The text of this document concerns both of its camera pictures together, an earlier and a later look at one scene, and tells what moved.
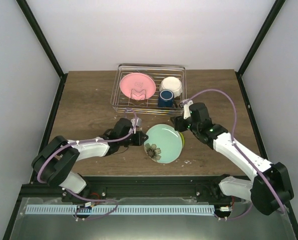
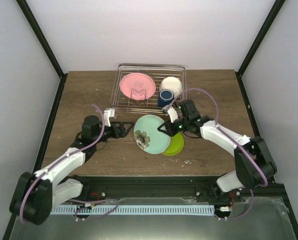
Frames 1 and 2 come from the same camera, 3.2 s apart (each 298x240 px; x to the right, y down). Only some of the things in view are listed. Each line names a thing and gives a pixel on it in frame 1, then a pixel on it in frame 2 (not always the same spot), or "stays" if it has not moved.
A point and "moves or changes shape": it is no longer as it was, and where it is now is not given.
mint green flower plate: (164, 144) moves or changes shape
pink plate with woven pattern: (137, 86) stays
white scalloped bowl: (172, 83) stays
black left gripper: (139, 141) to (122, 132)
